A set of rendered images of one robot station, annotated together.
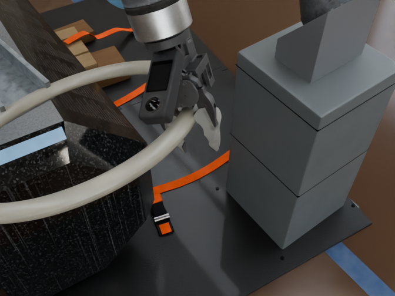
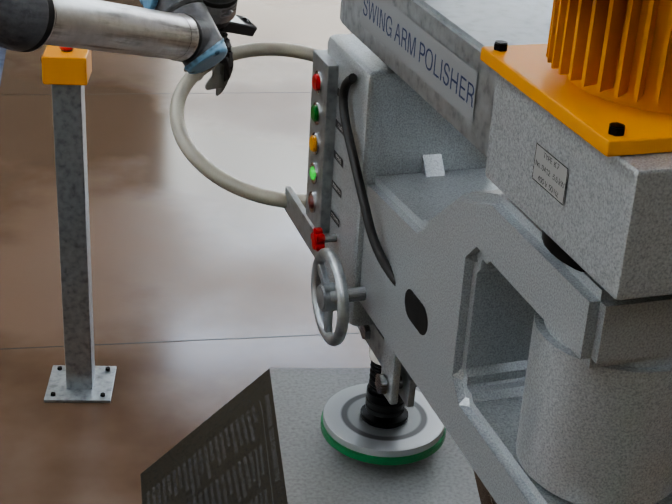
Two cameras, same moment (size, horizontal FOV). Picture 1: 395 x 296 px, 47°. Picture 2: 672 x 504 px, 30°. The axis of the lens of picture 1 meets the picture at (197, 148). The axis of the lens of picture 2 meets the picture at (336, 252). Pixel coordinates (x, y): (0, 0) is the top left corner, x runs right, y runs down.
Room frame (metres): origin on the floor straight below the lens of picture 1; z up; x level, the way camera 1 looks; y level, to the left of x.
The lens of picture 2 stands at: (2.76, 1.35, 2.15)
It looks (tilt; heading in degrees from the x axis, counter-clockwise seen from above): 26 degrees down; 205
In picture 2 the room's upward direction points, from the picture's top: 3 degrees clockwise
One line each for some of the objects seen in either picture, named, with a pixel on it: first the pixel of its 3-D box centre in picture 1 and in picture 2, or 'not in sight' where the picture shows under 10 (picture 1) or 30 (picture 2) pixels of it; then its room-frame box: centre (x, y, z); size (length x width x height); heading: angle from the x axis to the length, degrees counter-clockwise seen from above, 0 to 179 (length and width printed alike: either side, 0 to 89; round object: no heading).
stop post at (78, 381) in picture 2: not in sight; (74, 227); (0.08, -0.71, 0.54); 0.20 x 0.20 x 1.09; 30
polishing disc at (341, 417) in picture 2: not in sight; (383, 418); (1.05, 0.68, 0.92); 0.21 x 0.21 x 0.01
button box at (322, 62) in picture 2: not in sight; (324, 142); (1.08, 0.55, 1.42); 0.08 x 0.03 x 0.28; 44
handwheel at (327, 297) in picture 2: not in sight; (351, 294); (1.22, 0.68, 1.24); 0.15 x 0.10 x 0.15; 44
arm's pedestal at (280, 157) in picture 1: (298, 140); not in sight; (1.24, -0.42, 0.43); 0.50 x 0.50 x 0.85; 36
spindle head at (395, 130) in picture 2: not in sight; (421, 205); (1.11, 0.74, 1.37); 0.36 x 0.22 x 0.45; 44
